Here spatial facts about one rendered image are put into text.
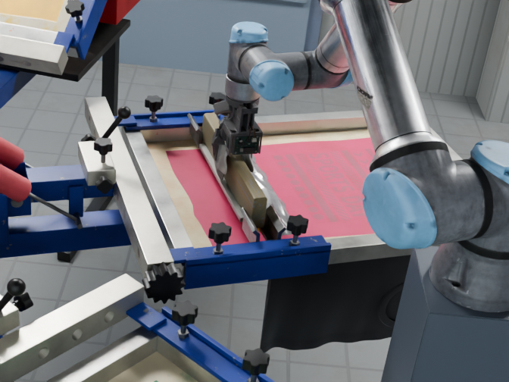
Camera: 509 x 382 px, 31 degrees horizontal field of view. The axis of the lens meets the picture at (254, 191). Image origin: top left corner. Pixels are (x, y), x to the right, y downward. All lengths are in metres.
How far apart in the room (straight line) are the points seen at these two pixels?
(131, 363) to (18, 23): 1.08
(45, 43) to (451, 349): 1.23
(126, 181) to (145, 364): 0.46
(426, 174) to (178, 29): 3.68
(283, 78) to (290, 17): 3.08
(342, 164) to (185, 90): 2.58
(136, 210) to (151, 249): 0.13
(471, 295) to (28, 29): 1.33
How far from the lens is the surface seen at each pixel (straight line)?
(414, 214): 1.24
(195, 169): 2.12
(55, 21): 2.34
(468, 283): 1.39
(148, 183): 1.98
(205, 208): 1.98
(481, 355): 1.45
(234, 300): 3.27
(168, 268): 1.64
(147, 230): 1.74
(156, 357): 1.59
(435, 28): 4.96
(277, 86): 1.73
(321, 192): 2.09
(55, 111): 4.45
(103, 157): 1.87
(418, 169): 1.26
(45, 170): 1.92
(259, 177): 2.10
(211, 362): 1.52
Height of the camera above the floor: 2.02
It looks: 31 degrees down
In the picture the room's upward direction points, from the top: 7 degrees clockwise
